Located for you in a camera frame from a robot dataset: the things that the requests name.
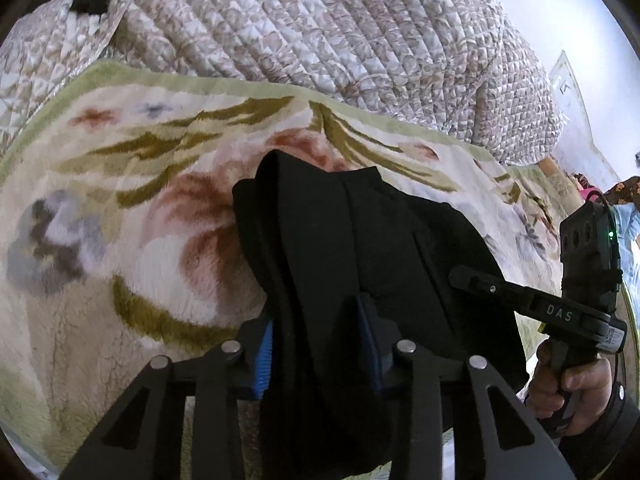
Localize right hand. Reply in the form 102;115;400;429
525;340;613;437

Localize floral fleece blanket green border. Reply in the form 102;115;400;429
1;61;579;471

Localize black pants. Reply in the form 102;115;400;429
233;150;528;479

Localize quilted floral beige comforter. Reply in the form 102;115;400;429
106;0;563;165

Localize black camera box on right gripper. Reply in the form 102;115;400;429
560;192;623;314

